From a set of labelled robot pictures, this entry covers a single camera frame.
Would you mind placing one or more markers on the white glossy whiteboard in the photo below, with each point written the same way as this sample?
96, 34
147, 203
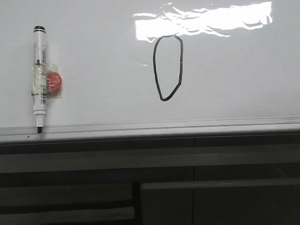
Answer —
153, 60

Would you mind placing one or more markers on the red round magnet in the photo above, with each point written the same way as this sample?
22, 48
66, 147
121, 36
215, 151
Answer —
54, 80

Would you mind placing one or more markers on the aluminium whiteboard tray rail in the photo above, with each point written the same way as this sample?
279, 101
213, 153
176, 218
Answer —
181, 128

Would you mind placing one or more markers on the grey cabinet with drawers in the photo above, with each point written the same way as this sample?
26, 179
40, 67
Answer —
241, 194

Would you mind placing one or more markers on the white whiteboard marker black tip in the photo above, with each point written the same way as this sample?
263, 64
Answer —
39, 87

